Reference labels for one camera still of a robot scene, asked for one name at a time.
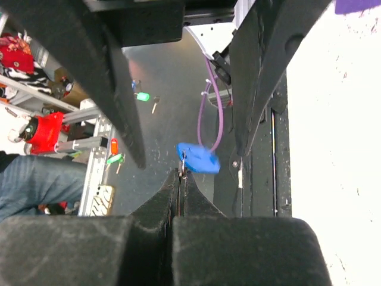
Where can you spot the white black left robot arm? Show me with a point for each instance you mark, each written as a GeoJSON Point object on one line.
{"type": "Point", "coordinates": [212, 25]}

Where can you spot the blue plastic key tag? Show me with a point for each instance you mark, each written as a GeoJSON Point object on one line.
{"type": "Point", "coordinates": [199, 159]}

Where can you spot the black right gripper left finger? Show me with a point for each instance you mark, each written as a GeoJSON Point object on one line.
{"type": "Point", "coordinates": [108, 250]}

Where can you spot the silver keyring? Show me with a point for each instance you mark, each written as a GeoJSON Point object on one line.
{"type": "Point", "coordinates": [182, 164]}

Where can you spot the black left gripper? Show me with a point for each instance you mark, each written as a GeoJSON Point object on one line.
{"type": "Point", "coordinates": [82, 43]}

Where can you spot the orange key tag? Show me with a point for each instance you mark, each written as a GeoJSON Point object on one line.
{"type": "Point", "coordinates": [114, 146]}

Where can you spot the purple metronome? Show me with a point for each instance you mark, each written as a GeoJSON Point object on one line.
{"type": "Point", "coordinates": [343, 7]}

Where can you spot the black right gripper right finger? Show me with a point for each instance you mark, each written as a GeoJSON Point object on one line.
{"type": "Point", "coordinates": [211, 249]}

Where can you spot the green key tag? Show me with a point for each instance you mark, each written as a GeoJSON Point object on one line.
{"type": "Point", "coordinates": [142, 96]}

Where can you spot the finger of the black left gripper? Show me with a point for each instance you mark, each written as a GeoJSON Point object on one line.
{"type": "Point", "coordinates": [260, 52]}

